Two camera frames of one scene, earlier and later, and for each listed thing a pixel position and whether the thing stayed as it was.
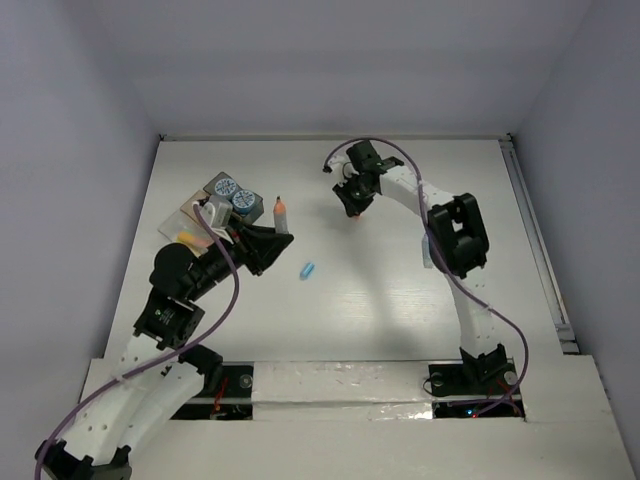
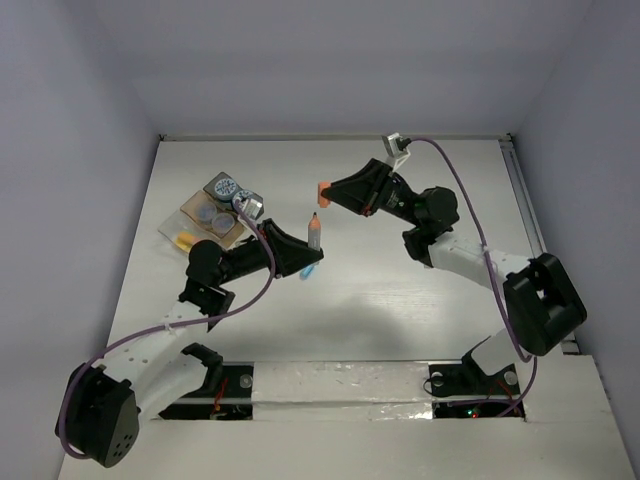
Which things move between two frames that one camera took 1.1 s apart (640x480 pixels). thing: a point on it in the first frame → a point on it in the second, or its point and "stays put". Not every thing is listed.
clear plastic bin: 180,228 stays put
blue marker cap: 307,271 stays put
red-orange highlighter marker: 280,219 → 314,233
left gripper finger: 262,245 → 290,253
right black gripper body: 354,193 → 396,199
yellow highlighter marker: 188,238 stays put
